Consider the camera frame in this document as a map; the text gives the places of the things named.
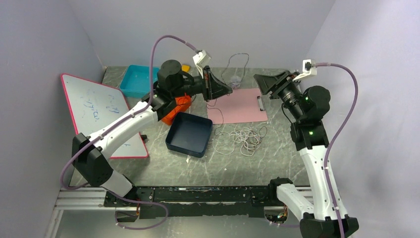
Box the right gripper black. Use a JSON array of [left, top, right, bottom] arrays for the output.
[[254, 70, 306, 121]]

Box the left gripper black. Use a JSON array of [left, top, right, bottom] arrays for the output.
[[172, 65, 233, 102]]

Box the black thin cable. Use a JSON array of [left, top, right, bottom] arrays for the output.
[[207, 53, 250, 135]]

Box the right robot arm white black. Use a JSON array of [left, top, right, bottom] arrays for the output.
[[254, 70, 359, 238]]

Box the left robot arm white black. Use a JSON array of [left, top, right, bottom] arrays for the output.
[[72, 59, 233, 206]]

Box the small clear plastic cup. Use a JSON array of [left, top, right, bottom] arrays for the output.
[[230, 75, 242, 89]]

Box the pink clipboard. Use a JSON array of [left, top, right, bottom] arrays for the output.
[[207, 88, 267, 124]]

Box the orange plastic tray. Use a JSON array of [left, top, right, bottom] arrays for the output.
[[161, 94, 192, 125]]

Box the yellow cube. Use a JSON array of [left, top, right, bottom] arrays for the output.
[[181, 64, 191, 72]]

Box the dark blue plastic tray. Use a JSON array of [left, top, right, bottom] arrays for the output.
[[165, 112, 213, 158]]

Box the teal plastic tray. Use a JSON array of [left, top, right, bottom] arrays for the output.
[[119, 65, 150, 98]]

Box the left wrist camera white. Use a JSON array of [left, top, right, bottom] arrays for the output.
[[193, 50, 211, 70]]

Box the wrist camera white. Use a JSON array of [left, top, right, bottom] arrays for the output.
[[193, 50, 211, 70], [292, 59, 317, 81]]

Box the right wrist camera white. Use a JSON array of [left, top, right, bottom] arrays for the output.
[[292, 59, 317, 81]]

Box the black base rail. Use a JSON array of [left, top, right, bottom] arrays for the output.
[[104, 185, 284, 219]]

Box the whiteboard with pink frame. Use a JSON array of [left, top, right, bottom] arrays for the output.
[[61, 73, 149, 159]]

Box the aluminium frame rail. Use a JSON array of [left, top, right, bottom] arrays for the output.
[[46, 186, 313, 238]]

